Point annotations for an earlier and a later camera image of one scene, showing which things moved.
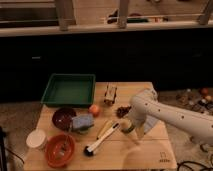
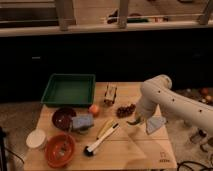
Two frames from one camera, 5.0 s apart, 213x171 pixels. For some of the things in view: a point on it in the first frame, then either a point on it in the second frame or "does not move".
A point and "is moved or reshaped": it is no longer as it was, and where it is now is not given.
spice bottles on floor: x=200 y=100 does not move
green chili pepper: x=126 y=126 is moved or reshaped
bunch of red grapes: x=122 y=111 does not move
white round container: x=35 y=138 does not move
